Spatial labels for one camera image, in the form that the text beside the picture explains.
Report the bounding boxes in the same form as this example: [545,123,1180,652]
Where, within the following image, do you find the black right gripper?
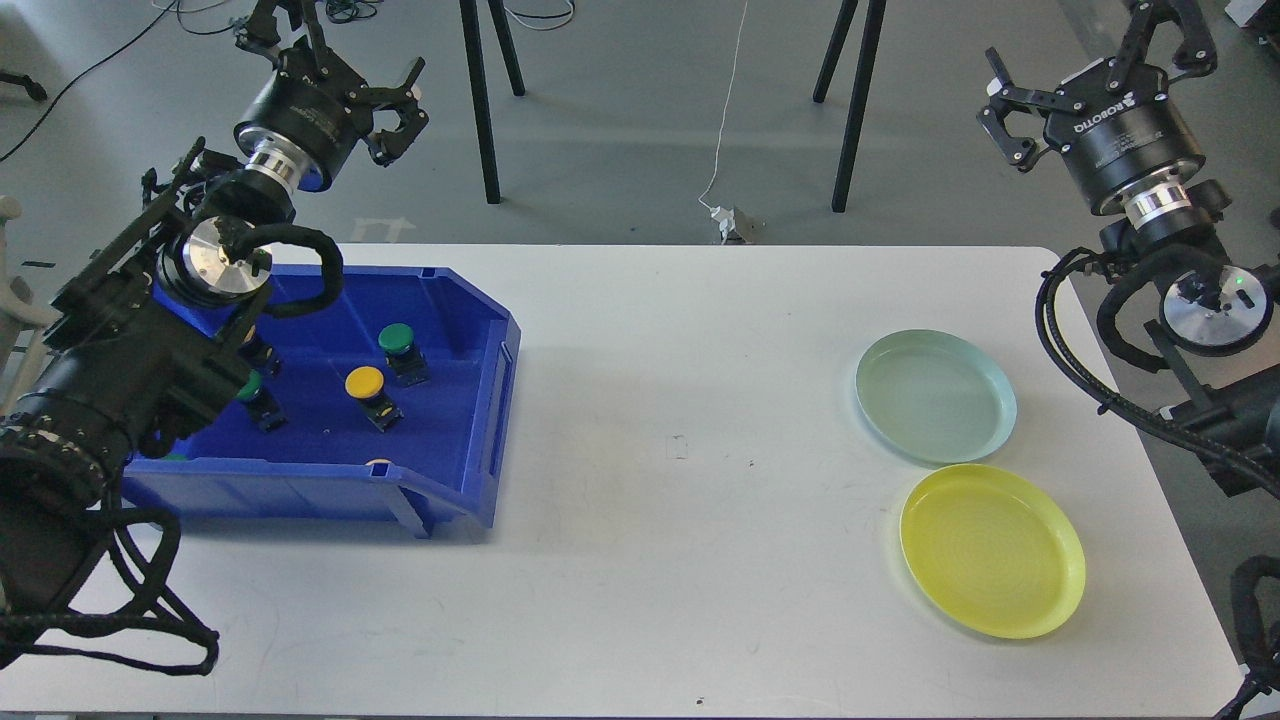
[977,0,1219,217]

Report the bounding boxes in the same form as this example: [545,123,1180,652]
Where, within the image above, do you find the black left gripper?
[234,1,429,192]

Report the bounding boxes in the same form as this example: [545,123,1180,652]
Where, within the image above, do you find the yellow push button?
[237,325,283,378]
[344,365,404,433]

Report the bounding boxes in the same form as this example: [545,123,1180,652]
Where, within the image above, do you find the green push button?
[378,322,431,386]
[236,370,288,433]

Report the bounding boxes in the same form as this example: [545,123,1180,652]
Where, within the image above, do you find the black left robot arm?
[1,1,429,676]

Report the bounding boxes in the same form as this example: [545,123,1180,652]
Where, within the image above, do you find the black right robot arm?
[977,1,1279,496]

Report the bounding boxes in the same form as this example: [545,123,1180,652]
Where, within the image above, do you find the light green plate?
[852,329,1019,466]

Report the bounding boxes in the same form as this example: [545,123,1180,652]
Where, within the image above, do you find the yellow plate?
[899,462,1087,641]

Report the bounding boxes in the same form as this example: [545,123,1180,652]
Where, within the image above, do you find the black tripod leg left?
[458,1,527,205]

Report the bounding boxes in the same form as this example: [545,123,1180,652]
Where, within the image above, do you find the black tripod leg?
[458,1,527,205]
[812,1,888,214]

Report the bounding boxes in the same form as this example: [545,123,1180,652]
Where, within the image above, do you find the black tripod leg right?
[812,1,888,214]

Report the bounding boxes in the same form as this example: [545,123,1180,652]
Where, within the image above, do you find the blue plastic bin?
[122,266,520,538]

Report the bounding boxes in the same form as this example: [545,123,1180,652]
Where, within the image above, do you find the black floor cables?
[0,0,577,163]

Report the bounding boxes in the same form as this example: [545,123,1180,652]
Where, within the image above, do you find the white cable with plug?
[698,0,763,245]

